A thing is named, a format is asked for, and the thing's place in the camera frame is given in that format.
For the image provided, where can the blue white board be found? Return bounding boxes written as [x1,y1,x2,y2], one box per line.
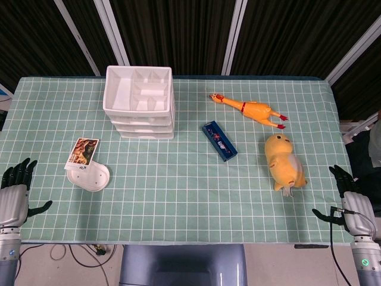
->
[0,83,14,102]

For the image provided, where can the loose floor cables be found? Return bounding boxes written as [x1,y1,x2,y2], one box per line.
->
[17,244,117,286]

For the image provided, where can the printed picture card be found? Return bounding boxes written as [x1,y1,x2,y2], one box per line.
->
[64,137,99,173]

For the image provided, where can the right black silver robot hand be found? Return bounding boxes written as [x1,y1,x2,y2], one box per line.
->
[311,164,378,238]

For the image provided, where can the white metal frame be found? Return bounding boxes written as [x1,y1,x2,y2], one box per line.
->
[341,114,381,141]

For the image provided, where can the blue rectangular box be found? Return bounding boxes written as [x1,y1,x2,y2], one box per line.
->
[201,120,238,163]

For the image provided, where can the wide white double post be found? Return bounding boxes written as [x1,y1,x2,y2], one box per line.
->
[93,0,133,75]

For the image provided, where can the yellow rubber chicken toy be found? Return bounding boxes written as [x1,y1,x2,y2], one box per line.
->
[208,92,289,130]

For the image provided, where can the white plastic drawer unit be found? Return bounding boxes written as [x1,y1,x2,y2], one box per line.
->
[102,65,176,140]

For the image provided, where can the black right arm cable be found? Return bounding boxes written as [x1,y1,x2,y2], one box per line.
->
[329,206,358,286]

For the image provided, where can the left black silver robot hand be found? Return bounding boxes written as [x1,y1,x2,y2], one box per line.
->
[0,158,53,230]

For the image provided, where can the white corner post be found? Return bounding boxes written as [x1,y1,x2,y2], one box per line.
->
[326,14,381,84]

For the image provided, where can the white oval plastic stand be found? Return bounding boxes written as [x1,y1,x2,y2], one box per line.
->
[66,162,111,192]

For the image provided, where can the clear plastic drawer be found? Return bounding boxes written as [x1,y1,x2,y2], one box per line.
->
[120,130,175,140]
[114,123,174,132]
[110,114,174,125]

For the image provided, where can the thin white slanted post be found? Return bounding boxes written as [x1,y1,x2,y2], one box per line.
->
[53,0,101,75]

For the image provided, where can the green checked tablecloth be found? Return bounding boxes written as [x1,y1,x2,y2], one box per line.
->
[0,76,355,245]

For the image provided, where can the yellow plush duck toy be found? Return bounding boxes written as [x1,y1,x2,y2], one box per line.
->
[264,133,308,198]

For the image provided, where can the blue-grey robot torso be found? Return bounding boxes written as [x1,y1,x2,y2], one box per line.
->
[118,244,248,286]

